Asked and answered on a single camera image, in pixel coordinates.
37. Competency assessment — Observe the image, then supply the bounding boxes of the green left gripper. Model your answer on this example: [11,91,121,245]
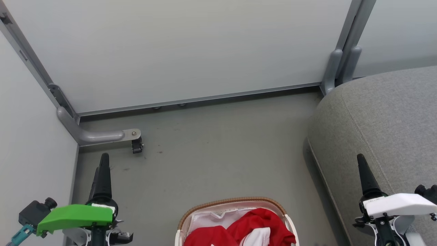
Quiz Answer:
[37,153,133,246]

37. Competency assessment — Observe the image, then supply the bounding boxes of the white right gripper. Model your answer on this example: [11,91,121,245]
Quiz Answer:
[353,154,437,246]

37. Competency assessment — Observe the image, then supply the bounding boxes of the red jersey with navy number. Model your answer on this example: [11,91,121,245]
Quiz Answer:
[227,207,296,246]

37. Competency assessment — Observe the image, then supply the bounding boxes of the grey fabric sofa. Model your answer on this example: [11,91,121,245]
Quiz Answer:
[307,66,437,246]

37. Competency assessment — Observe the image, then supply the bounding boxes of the long grey partition foot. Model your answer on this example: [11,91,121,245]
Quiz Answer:
[56,106,142,147]

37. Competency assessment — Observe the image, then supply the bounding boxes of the black caster wheel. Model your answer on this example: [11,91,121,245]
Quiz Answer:
[131,137,144,154]

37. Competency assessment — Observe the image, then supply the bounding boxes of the white basket liner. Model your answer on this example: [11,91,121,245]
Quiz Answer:
[188,208,260,236]

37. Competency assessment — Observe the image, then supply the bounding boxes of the white basket with brown rim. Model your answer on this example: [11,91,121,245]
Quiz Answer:
[174,196,300,246]

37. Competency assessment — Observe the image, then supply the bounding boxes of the teal left camera connector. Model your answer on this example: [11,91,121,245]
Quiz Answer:
[6,224,35,246]

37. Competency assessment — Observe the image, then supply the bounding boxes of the grey aluminium partition rail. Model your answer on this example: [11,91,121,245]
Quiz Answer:
[77,82,323,117]

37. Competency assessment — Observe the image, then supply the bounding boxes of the grey aluminium partition post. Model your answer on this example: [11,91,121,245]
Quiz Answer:
[0,3,80,120]
[335,0,377,55]

